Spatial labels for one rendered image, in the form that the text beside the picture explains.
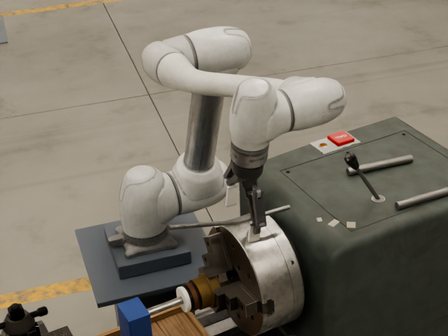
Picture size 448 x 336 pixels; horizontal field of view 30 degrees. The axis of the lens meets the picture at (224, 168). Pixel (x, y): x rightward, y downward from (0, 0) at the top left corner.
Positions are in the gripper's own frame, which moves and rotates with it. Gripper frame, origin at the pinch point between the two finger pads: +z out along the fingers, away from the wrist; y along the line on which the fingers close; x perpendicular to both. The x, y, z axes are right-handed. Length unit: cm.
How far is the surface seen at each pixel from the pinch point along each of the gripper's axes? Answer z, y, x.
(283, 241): 7.5, 4.5, 10.1
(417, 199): 0.1, 9.4, 46.7
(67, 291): 157, -126, -20
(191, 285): 18.7, 0.6, -13.5
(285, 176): 7.8, -18.4, 22.6
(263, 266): 9.3, 8.9, 2.5
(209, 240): 12.4, -7.1, -5.6
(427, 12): 192, -334, 335
